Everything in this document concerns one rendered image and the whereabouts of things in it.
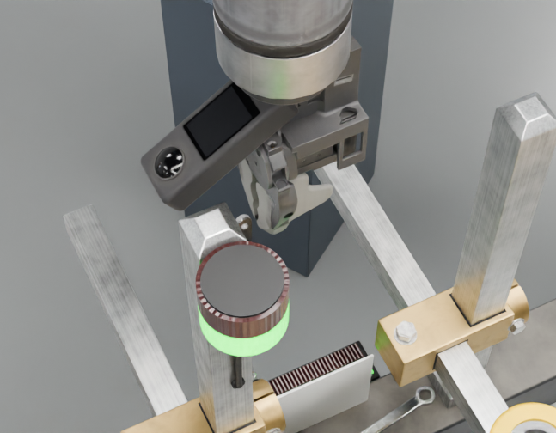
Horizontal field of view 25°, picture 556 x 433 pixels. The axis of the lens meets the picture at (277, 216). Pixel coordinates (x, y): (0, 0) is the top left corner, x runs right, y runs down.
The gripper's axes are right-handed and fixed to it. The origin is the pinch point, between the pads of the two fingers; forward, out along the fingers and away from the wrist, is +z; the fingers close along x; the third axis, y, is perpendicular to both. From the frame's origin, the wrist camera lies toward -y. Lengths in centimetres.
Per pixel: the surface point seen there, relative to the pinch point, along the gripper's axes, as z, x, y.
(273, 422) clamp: 15.7, -9.9, -3.9
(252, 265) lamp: -15.7, -11.9, -6.0
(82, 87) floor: 102, 102, 9
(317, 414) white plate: 29.4, -5.7, 2.7
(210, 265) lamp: -15.8, -10.7, -8.3
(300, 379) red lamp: 31.5, -0.7, 3.4
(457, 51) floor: 103, 78, 77
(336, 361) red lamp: 31.5, -0.5, 7.6
